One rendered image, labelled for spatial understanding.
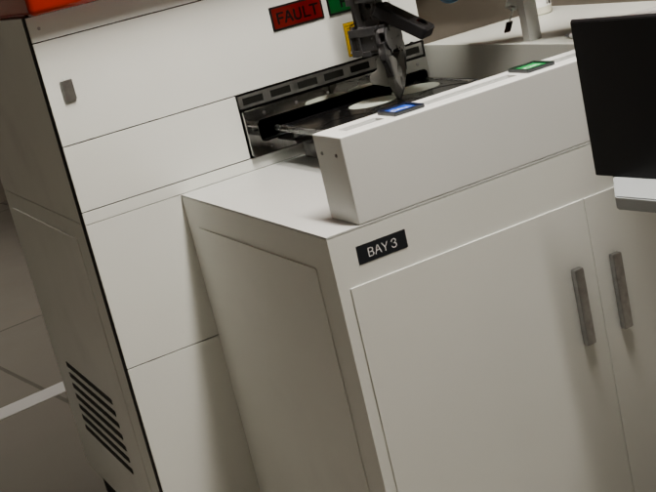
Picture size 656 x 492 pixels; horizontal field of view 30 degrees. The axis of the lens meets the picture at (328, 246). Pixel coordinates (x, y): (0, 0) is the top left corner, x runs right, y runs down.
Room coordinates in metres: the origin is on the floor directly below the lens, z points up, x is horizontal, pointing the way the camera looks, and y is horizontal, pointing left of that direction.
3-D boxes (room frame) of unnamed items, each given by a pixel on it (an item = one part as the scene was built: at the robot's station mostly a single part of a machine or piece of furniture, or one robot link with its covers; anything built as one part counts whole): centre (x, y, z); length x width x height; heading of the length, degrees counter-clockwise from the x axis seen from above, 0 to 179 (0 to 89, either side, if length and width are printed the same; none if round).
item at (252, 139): (2.49, -0.09, 0.89); 0.44 x 0.02 x 0.10; 114
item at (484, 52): (2.37, -0.58, 0.89); 0.62 x 0.35 x 0.14; 24
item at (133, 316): (2.74, 0.21, 0.41); 0.82 x 0.70 x 0.82; 114
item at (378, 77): (2.36, -0.18, 0.95); 0.06 x 0.03 x 0.09; 59
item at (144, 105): (2.43, 0.07, 1.02); 0.81 x 0.03 x 0.40; 114
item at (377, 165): (1.94, -0.28, 0.89); 0.55 x 0.09 x 0.14; 114
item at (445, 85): (2.30, -0.19, 0.90); 0.34 x 0.34 x 0.01; 24
